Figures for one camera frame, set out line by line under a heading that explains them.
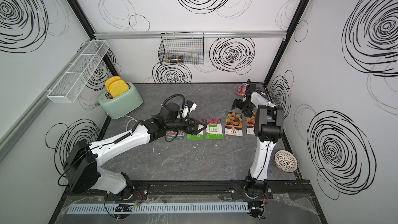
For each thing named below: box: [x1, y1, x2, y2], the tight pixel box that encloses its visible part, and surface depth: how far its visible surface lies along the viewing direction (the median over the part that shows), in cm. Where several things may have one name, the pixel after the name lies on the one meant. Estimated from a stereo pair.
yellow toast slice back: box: [104, 75, 122, 92], surface depth 93 cm
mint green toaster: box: [98, 81, 144, 120], surface depth 96 cm
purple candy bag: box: [235, 82, 249, 97], surface depth 115 cm
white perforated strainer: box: [274, 149, 298, 173], surface depth 82 cm
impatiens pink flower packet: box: [205, 118, 224, 140], surface depth 96 cm
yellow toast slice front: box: [108, 79, 130, 98], surface depth 93 cm
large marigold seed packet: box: [224, 111, 244, 137], surface depth 101 cm
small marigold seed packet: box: [246, 112, 257, 135], surface depth 99 cm
